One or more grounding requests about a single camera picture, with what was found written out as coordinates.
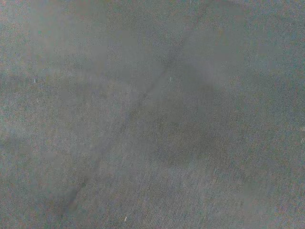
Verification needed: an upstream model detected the black cloth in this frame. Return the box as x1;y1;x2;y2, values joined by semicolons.
0;0;305;229

